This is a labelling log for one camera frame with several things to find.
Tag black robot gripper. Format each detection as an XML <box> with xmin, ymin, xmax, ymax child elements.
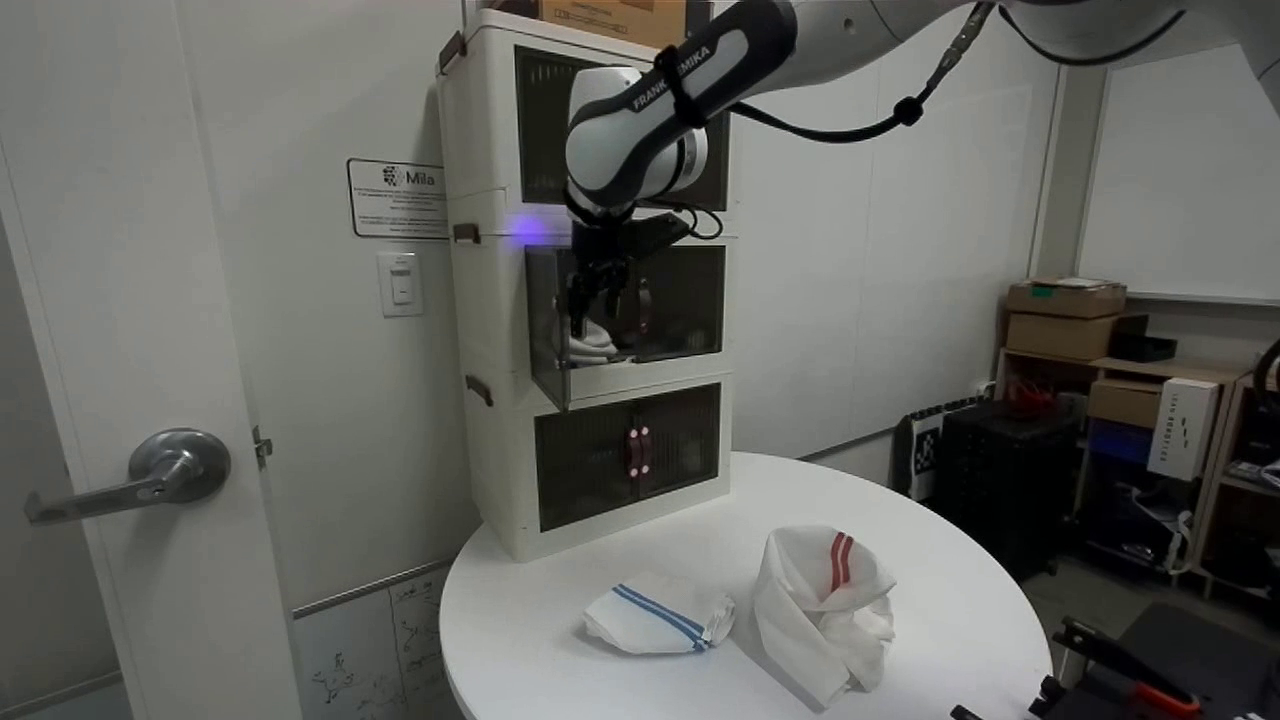
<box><xmin>568</xmin><ymin>209</ymin><xmax>687</xmax><ymax>336</ymax></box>

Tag blue striped white towel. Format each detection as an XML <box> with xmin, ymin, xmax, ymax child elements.
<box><xmin>577</xmin><ymin>575</ymin><xmax>736</xmax><ymax>657</ymax></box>

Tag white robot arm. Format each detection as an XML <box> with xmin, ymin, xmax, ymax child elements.
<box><xmin>563</xmin><ymin>0</ymin><xmax>1280</xmax><ymax>336</ymax></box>

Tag folded towels in cabinet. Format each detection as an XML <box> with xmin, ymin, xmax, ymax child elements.
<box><xmin>568</xmin><ymin>325</ymin><xmax>620</xmax><ymax>367</ymax></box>

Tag white three-tier storage cabinet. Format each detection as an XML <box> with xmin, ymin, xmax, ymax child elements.
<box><xmin>438</xmin><ymin>10</ymin><xmax>733</xmax><ymax>562</ymax></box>

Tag cardboard box on cabinet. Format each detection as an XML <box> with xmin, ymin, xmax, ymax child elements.
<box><xmin>540</xmin><ymin>0</ymin><xmax>687</xmax><ymax>50</ymax></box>

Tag red striped white towel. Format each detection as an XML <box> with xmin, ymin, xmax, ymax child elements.
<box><xmin>752</xmin><ymin>523</ymin><xmax>895</xmax><ymax>710</ymax></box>

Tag cardboard box on shelf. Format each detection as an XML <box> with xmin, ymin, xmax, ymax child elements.
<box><xmin>1004</xmin><ymin>281</ymin><xmax>1127</xmax><ymax>366</ymax></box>

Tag black cube container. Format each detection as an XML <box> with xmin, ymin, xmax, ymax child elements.
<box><xmin>931</xmin><ymin>405</ymin><xmax>1077</xmax><ymax>581</ymax></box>

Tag white door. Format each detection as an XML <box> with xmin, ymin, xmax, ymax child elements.
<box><xmin>0</xmin><ymin>0</ymin><xmax>299</xmax><ymax>720</ymax></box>

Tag white round table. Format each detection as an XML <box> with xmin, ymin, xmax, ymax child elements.
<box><xmin>439</xmin><ymin>452</ymin><xmax>1052</xmax><ymax>720</ymax></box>

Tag white product box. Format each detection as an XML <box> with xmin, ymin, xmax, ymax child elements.
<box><xmin>1149</xmin><ymin>375</ymin><xmax>1221</xmax><ymax>480</ymax></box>

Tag wooden storage shelf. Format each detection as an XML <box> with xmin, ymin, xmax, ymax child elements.
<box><xmin>1000</xmin><ymin>352</ymin><xmax>1280</xmax><ymax>601</ymax></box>

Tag black and red tool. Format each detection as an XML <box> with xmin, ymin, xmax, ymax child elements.
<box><xmin>1028</xmin><ymin>626</ymin><xmax>1210</xmax><ymax>720</ymax></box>

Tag white wall switch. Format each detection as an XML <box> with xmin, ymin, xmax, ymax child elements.
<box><xmin>380</xmin><ymin>252</ymin><xmax>425</xmax><ymax>320</ymax></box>

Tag wall sign plaque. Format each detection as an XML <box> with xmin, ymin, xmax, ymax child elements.
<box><xmin>345</xmin><ymin>156</ymin><xmax>447</xmax><ymax>239</ymax></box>

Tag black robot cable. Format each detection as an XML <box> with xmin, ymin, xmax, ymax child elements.
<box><xmin>723</xmin><ymin>0</ymin><xmax>1193</xmax><ymax>149</ymax></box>

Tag silver door lever handle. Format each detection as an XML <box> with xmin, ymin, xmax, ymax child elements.
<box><xmin>26</xmin><ymin>429</ymin><xmax>234</xmax><ymax>523</ymax></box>

